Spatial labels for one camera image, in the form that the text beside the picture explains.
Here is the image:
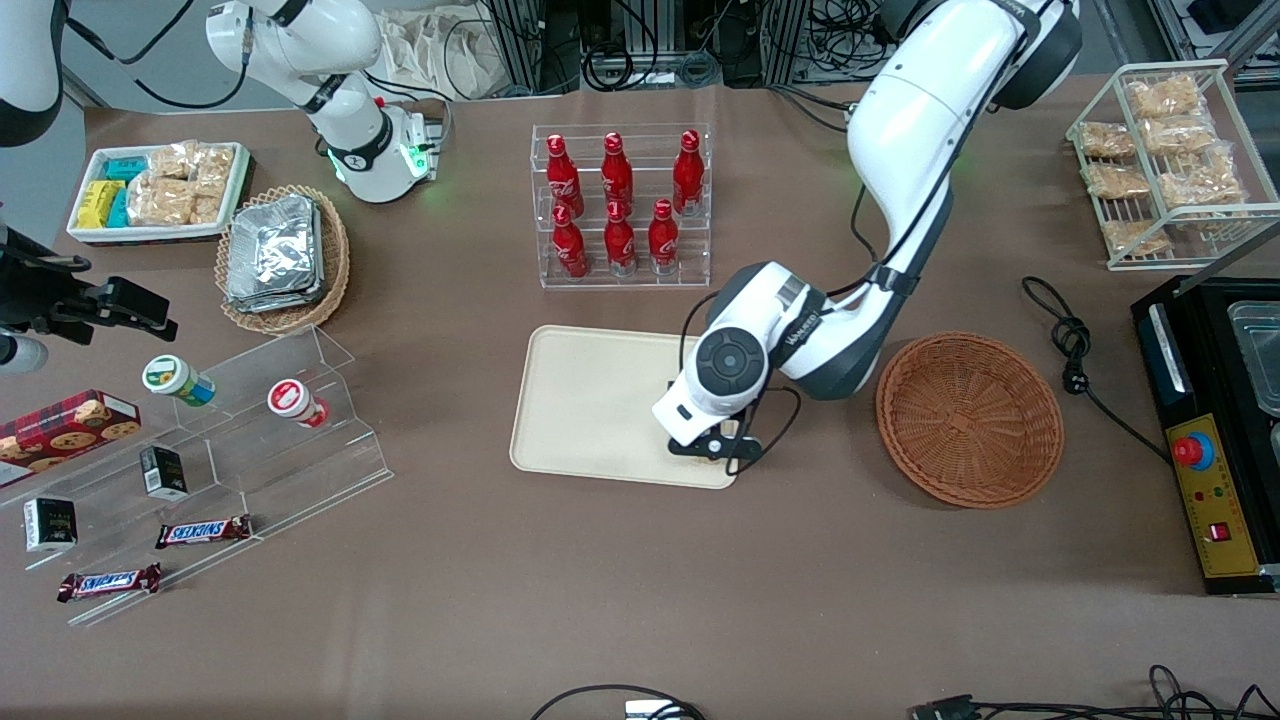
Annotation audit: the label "clear acrylic stepped shelf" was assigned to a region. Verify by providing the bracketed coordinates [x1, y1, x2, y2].
[0, 325, 394, 628]

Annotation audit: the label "tan wicker basket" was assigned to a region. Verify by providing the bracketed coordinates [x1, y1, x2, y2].
[215, 184, 351, 336]

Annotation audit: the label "brown wicker basket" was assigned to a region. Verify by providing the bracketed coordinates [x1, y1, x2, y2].
[876, 332, 1065, 510]

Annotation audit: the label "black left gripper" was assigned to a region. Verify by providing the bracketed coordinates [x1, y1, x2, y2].
[667, 419, 767, 469]

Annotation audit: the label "black tangled cables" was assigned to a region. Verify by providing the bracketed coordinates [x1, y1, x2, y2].
[980, 664, 1280, 720]

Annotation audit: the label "red cookie box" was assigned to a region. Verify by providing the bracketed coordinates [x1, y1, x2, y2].
[0, 389, 142, 491]

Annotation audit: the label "cream plastic tray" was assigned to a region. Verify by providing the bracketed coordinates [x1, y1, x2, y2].
[509, 325, 745, 490]

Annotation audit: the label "yellow emergency stop control box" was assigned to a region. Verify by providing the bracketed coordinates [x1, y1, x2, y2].
[1162, 408, 1280, 598]

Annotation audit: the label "small black box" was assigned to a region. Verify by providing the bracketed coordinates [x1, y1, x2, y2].
[139, 445, 189, 501]
[23, 497, 78, 554]

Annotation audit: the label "white rectangular snack tray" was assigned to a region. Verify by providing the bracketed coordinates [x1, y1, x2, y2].
[66, 142, 253, 247]

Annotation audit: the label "black tabletop appliance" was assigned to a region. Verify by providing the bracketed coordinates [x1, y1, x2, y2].
[1131, 274, 1280, 423]

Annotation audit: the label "black looped cable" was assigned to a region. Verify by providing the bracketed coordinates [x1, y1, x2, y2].
[530, 684, 706, 720]

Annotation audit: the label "black power cable with plug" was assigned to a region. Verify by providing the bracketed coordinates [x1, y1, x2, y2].
[1022, 277, 1171, 463]

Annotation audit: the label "silver foil packet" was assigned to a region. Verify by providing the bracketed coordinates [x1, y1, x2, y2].
[226, 194, 324, 313]

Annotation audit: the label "puffed snack clear bag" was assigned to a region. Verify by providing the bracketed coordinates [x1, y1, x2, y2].
[1102, 219, 1173, 257]
[1140, 116, 1218, 157]
[1127, 74, 1203, 119]
[1079, 121, 1137, 160]
[1158, 150, 1248, 209]
[1086, 163, 1152, 200]

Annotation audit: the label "clear acrylic bottle rack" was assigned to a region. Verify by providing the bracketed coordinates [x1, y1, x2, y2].
[531, 123, 713, 291]

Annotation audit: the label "white cloth bag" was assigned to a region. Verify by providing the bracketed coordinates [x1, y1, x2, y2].
[383, 8, 483, 101]

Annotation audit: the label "red lid yogurt cup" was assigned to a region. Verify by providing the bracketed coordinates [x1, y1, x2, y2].
[267, 378, 330, 429]

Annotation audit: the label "green lid yogurt cup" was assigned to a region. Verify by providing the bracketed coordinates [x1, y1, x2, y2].
[141, 354, 216, 407]

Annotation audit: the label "white wire rack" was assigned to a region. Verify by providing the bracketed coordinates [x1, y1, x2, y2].
[1065, 60, 1280, 273]

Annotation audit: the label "snickers chocolate bar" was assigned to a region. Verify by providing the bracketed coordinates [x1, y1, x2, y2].
[155, 514, 253, 550]
[57, 563, 163, 603]

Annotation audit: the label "red cola bottle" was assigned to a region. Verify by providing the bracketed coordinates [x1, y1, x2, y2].
[648, 198, 680, 276]
[601, 132, 635, 213]
[672, 130, 705, 216]
[546, 134, 585, 219]
[552, 205, 589, 279]
[604, 200, 638, 276]

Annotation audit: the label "yellow snack pack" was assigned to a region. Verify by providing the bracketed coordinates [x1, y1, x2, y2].
[77, 180, 126, 230]

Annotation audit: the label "black cable connector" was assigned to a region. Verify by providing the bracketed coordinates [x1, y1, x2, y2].
[911, 694, 982, 720]

